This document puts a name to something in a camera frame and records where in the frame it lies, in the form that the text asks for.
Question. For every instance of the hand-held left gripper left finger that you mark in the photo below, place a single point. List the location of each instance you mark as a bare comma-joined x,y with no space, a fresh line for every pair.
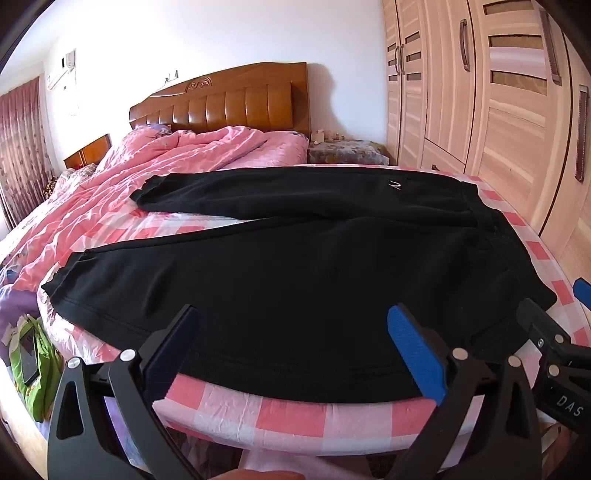
175,346

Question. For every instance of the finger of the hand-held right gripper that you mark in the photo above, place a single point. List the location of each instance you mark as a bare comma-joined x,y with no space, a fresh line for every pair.
584,293
542,330

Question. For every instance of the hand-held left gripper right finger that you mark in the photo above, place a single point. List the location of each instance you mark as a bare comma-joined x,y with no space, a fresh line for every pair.
415,350

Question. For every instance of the black pants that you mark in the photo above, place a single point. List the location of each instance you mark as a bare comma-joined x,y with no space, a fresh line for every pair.
300,300

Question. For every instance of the person's left hand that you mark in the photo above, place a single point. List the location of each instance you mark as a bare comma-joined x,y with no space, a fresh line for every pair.
258,475

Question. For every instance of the green bag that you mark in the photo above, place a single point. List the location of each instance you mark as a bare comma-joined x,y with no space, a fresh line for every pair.
44,364

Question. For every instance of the pink checked bed sheet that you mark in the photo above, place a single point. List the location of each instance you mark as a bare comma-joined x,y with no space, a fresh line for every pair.
295,420

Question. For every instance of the dark tablet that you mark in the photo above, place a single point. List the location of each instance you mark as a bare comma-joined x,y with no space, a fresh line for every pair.
30,355

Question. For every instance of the purple cloth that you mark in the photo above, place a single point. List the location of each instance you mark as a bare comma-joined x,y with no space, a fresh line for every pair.
21,307

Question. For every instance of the pink quilt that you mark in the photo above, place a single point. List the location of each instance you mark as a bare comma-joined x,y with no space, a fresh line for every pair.
138,184

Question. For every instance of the light wooden wardrobe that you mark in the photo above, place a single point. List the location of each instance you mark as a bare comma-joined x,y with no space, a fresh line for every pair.
503,129

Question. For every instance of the floral pillow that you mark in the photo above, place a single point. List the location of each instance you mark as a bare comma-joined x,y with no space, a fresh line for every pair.
69,180

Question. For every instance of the nightstand with floral cloth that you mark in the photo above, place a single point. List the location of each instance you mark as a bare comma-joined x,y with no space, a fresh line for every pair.
351,152

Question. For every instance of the purple pillow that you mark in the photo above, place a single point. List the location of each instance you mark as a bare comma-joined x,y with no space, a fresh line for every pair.
159,128

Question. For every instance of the small items on nightstand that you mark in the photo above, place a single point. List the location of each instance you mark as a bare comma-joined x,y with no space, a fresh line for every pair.
323,136

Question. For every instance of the dark red curtain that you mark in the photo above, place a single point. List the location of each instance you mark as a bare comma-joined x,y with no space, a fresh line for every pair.
23,152

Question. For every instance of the brown wooden padded headboard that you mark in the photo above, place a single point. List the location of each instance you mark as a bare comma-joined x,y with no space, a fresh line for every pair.
231,99

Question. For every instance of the white air conditioner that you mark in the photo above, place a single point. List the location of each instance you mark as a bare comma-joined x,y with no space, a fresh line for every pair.
62,69

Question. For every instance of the wall socket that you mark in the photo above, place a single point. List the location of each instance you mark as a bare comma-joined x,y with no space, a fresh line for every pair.
171,76

